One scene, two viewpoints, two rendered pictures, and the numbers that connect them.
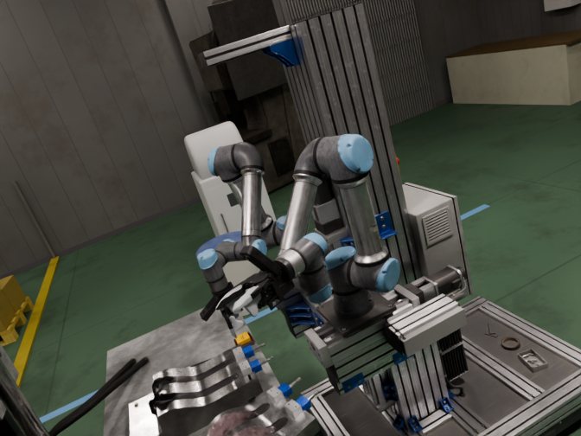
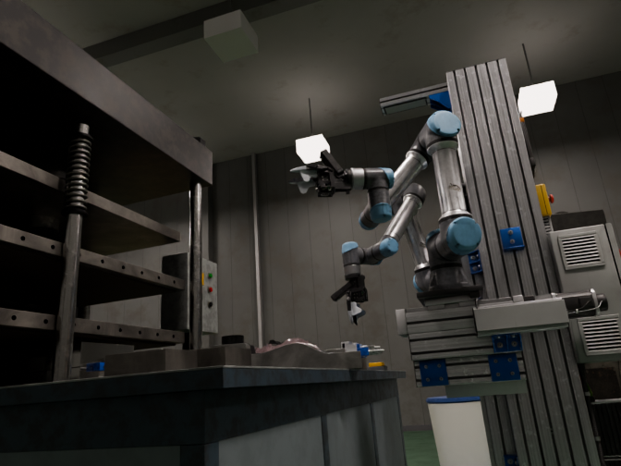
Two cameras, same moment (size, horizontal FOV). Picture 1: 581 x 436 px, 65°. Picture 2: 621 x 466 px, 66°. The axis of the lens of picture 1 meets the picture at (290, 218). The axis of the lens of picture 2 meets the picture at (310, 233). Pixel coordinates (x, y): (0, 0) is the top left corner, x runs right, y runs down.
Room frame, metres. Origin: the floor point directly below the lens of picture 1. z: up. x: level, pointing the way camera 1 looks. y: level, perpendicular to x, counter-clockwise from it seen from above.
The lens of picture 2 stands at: (-0.27, -0.65, 0.75)
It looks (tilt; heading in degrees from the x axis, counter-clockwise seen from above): 18 degrees up; 33
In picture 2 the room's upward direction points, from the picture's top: 4 degrees counter-clockwise
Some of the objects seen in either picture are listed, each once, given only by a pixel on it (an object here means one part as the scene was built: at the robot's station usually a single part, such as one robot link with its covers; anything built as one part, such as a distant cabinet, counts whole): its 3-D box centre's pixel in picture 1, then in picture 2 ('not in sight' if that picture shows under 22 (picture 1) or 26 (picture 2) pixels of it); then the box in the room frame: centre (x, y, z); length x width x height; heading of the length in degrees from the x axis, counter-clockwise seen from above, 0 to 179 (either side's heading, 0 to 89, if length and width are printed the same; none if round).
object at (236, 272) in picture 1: (234, 274); (464, 437); (3.62, 0.61, 0.30); 0.49 x 0.49 x 0.60
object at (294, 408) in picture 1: (304, 402); (365, 351); (1.26, 0.15, 0.85); 0.13 x 0.05 x 0.05; 121
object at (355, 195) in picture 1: (360, 216); (448, 183); (1.35, -0.21, 1.41); 0.15 x 0.12 x 0.55; 41
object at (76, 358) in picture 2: not in sight; (54, 373); (0.76, 1.21, 0.87); 0.50 x 0.27 x 0.17; 104
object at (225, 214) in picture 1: (231, 190); not in sight; (4.86, 0.53, 0.70); 0.71 x 0.63 x 1.40; 14
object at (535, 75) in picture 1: (520, 70); not in sight; (7.52, -4.37, 0.44); 2.55 x 0.82 x 0.88; 16
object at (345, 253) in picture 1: (344, 267); (444, 249); (1.45, -0.13, 1.20); 0.13 x 0.12 x 0.14; 41
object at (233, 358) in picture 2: not in sight; (207, 363); (0.71, 0.35, 0.83); 0.20 x 0.15 x 0.07; 104
